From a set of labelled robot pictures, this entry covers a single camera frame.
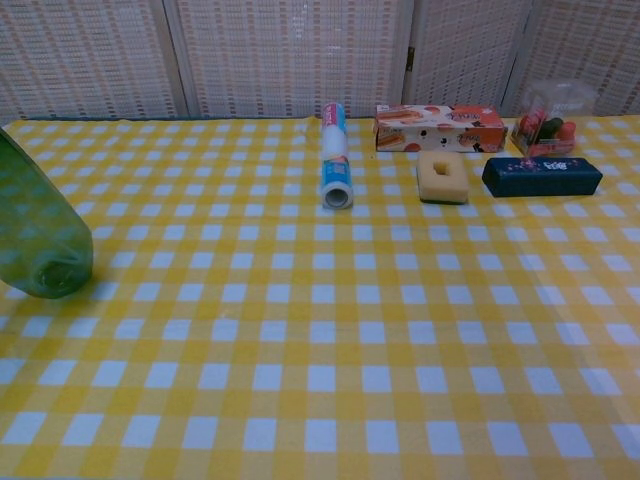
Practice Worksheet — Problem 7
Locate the yellow sponge with green base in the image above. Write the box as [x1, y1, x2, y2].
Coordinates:
[415, 151, 472, 206]

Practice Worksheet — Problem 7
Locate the green spray bottle black trigger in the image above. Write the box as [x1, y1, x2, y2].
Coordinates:
[0, 127, 95, 301]

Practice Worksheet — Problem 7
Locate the white roll with blue label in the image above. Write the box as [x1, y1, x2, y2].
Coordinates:
[320, 102, 355, 211]

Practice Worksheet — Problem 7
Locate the orange printed cardboard box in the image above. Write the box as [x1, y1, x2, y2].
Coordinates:
[373, 104, 509, 153]

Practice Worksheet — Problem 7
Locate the yellow white checkered tablecloth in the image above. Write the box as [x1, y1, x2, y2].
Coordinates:
[0, 115, 640, 480]

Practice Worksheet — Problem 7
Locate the dark blue rectangular box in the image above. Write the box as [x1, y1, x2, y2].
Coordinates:
[481, 157, 604, 199]

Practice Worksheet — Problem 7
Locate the woven folding screen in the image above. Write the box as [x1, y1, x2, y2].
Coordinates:
[0, 0, 640, 124]

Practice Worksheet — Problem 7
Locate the clear pack of red items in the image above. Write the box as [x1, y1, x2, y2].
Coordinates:
[510, 81, 596, 158]

